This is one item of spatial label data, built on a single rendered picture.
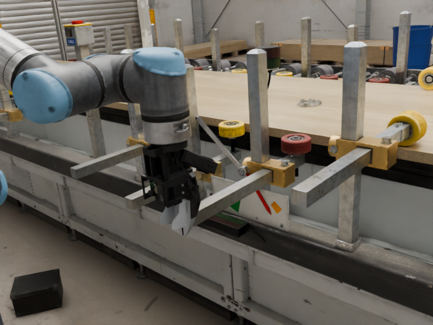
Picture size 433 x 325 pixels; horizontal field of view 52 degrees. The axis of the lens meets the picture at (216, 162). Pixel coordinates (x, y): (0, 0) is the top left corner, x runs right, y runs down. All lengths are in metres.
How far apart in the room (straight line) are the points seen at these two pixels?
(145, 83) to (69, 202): 1.91
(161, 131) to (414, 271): 0.61
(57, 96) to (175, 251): 1.36
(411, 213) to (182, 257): 1.07
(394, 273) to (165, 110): 0.60
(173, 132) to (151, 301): 1.42
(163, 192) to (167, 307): 1.30
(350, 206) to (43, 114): 0.67
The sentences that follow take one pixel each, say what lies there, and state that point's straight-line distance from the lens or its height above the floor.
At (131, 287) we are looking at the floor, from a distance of 2.25.
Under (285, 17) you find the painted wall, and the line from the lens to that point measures 9.92.
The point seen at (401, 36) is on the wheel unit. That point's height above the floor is 1.07.
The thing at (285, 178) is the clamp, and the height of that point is 0.85.
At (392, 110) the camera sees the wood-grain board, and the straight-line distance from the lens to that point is 1.52.
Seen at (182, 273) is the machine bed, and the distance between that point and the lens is 2.00.
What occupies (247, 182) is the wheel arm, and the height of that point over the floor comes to 0.86.
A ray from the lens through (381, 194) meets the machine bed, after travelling 1.26.
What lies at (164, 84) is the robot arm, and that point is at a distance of 0.78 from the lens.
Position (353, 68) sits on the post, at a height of 1.12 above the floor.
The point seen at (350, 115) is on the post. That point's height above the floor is 1.02.
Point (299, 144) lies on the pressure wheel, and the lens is 1.18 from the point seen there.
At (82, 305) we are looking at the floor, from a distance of 2.22.
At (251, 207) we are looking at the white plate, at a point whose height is 0.74.
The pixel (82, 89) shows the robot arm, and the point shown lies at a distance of 0.79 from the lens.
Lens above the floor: 1.28
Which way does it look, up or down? 20 degrees down
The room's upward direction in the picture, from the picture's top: 4 degrees counter-clockwise
